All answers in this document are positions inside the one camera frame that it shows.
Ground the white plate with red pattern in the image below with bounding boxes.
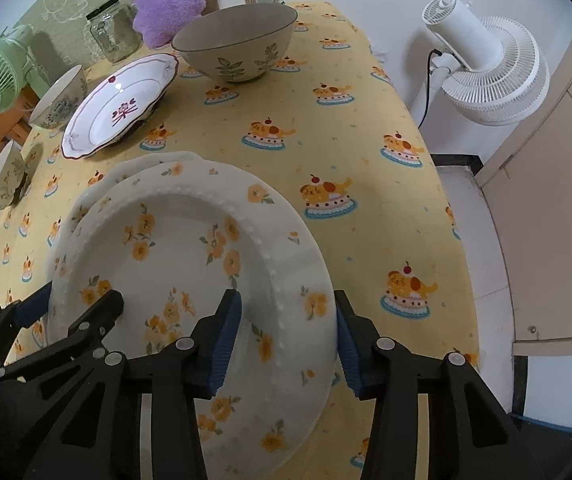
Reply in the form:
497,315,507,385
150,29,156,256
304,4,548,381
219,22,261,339
61,52,181,161

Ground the beige cabinet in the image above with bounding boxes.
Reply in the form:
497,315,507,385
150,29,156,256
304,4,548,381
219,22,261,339
473,15,572,406

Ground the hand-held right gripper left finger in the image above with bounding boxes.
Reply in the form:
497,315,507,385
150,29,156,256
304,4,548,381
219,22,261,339
21,289,244,480

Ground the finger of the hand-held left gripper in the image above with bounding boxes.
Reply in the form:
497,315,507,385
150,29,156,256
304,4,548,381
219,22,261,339
0,289,126,386
0,281,55,358

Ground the small bowl with leaf print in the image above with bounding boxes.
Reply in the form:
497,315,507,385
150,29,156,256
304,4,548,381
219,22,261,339
0,140,44,211
28,65,89,131

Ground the glass jar with dark lid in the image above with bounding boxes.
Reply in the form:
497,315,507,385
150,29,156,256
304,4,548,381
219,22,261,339
85,0,139,65

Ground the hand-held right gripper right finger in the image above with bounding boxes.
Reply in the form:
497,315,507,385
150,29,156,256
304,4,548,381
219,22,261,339
334,290,534,480

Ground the purple plush toy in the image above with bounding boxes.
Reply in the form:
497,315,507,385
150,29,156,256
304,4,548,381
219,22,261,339
131,0,205,48

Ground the yellow printed tablecloth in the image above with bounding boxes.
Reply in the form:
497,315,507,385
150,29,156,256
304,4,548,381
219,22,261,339
0,0,481,480

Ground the white plate with yellow flowers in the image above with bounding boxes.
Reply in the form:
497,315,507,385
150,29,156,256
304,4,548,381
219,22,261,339
58,150,207,241
46,162,339,480

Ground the white standing fan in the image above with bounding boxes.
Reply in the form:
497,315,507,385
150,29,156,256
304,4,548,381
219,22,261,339
411,0,550,128

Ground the black fan cable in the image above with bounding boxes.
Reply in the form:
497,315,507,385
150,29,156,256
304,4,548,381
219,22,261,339
417,49,442,128

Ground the large bowl with leaf print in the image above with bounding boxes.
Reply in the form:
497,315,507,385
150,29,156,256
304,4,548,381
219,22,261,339
171,2,299,84

